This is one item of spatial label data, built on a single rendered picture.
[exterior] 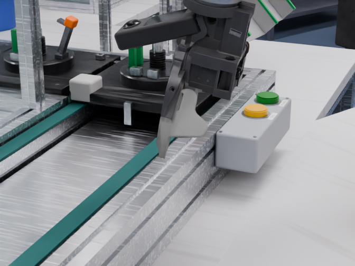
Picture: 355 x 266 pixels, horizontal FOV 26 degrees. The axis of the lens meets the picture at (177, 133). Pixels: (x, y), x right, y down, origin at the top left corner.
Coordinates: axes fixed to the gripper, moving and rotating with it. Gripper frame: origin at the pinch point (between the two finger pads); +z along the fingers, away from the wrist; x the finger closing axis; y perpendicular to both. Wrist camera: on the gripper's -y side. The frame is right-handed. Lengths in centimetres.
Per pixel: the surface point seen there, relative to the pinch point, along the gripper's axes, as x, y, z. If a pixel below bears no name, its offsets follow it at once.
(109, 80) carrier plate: 33.1, -20.2, 13.2
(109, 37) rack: 58, -29, 17
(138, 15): 131, -44, 42
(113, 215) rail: -14.0, -2.8, 5.6
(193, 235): -0.8, 5.6, 15.5
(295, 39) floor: 429, -12, 159
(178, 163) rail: 2.7, 1.0, 6.5
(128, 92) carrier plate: 27.8, -14.8, 11.6
